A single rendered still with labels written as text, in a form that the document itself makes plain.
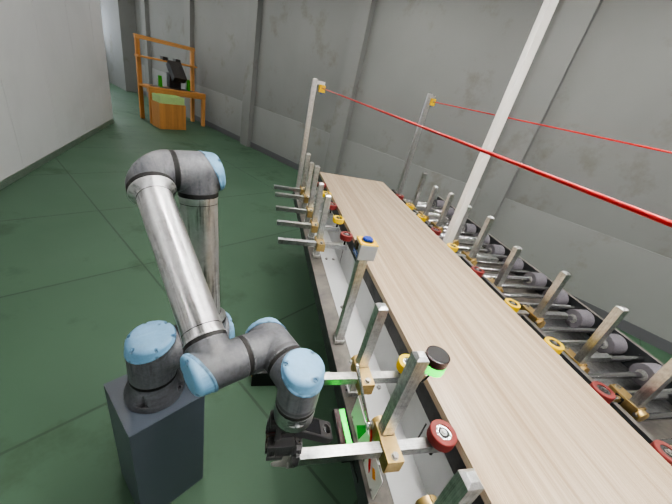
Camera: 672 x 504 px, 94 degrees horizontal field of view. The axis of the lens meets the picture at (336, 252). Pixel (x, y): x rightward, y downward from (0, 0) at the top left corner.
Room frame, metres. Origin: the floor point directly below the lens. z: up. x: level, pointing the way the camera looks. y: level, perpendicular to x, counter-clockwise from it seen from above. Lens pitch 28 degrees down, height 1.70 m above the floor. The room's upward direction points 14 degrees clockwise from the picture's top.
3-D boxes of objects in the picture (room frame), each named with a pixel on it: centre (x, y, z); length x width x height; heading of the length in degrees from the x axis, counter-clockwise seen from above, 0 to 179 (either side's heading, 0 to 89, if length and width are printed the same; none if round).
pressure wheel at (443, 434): (0.59, -0.42, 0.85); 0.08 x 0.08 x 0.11
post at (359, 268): (1.07, -0.10, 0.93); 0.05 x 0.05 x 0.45; 18
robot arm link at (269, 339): (0.52, 0.10, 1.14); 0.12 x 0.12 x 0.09; 46
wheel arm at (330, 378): (0.77, -0.16, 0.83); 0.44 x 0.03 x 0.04; 108
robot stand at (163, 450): (0.71, 0.52, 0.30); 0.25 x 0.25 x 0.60; 54
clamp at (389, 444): (0.56, -0.27, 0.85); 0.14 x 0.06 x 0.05; 18
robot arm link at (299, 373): (0.45, 0.01, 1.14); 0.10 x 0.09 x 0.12; 46
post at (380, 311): (0.82, -0.19, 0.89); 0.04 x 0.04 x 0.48; 18
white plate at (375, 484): (0.60, -0.23, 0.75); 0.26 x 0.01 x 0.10; 18
